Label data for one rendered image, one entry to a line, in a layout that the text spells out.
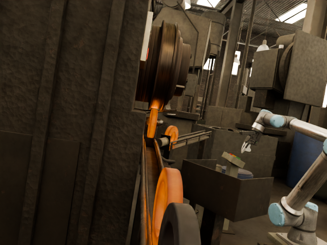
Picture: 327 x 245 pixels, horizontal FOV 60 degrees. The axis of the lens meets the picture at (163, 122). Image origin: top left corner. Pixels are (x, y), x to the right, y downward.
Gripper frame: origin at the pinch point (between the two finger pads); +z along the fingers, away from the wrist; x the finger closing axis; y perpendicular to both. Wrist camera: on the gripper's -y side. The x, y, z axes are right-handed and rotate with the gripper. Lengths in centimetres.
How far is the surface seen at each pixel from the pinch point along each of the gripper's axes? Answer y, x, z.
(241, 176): 22.4, 27.1, 19.3
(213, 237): -41, -115, 36
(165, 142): -60, -25, 21
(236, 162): -1.4, -4.6, 9.5
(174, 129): -57, -14, 10
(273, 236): 42, -24, 43
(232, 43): 101, 790, -344
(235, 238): 26, -10, 61
